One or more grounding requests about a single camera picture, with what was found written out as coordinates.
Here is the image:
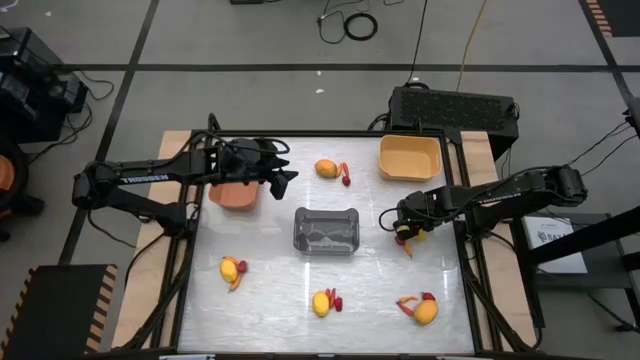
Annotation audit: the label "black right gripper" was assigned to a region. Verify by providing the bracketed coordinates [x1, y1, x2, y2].
[393, 189, 444, 242]

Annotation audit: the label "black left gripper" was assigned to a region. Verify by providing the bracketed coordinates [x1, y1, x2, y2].
[217, 137, 300, 202]

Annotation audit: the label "orange-yellow mango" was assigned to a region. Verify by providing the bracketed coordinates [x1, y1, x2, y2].
[314, 158, 339, 180]
[413, 298, 440, 327]

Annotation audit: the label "orange plastic basket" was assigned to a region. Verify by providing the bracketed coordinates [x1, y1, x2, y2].
[208, 180, 261, 212]

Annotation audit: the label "yellow plastic basket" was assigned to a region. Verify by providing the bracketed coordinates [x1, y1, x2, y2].
[377, 134, 444, 182]

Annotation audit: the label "grey translucent plastic basket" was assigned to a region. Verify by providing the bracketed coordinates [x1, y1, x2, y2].
[292, 206, 361, 257]

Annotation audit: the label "wooden table board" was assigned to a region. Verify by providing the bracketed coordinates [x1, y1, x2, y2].
[110, 130, 201, 350]
[452, 130, 526, 351]

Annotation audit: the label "black computer case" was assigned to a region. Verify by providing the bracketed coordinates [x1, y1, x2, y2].
[388, 85, 520, 160]

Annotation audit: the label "white paper sign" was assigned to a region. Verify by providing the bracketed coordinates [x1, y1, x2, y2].
[522, 214, 590, 275]

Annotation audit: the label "black cart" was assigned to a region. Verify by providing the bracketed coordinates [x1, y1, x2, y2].
[509, 204, 640, 334]

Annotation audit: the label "black mat striped edge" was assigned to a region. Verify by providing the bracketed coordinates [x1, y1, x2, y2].
[0, 263, 119, 360]
[584, 0, 640, 39]

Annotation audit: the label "black equipment rack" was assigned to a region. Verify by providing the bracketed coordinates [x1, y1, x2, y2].
[0, 25, 90, 144]

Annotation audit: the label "orange and black machine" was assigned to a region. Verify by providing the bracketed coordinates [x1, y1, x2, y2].
[0, 134, 46, 244]

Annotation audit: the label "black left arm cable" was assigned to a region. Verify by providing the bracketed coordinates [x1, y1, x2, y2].
[192, 130, 292, 157]

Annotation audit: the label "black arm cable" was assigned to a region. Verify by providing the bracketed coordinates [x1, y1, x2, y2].
[192, 130, 292, 157]
[377, 206, 401, 234]

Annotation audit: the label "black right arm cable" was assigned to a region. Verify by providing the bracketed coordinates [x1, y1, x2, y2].
[377, 206, 401, 234]

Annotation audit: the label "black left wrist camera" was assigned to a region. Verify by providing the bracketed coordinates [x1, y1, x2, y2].
[230, 138, 266, 164]

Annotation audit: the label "black table frame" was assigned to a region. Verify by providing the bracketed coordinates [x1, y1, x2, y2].
[119, 113, 544, 357]

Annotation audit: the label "coiled black cable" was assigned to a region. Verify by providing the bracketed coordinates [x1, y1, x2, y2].
[316, 0, 380, 45]

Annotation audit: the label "long black power cable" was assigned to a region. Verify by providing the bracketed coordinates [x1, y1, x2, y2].
[405, 0, 430, 86]

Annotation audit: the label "black floor cables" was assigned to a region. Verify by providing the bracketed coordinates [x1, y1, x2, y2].
[499, 119, 640, 191]
[27, 69, 116, 166]

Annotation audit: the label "yellow power cable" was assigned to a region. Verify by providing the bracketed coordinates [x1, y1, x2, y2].
[455, 0, 489, 92]

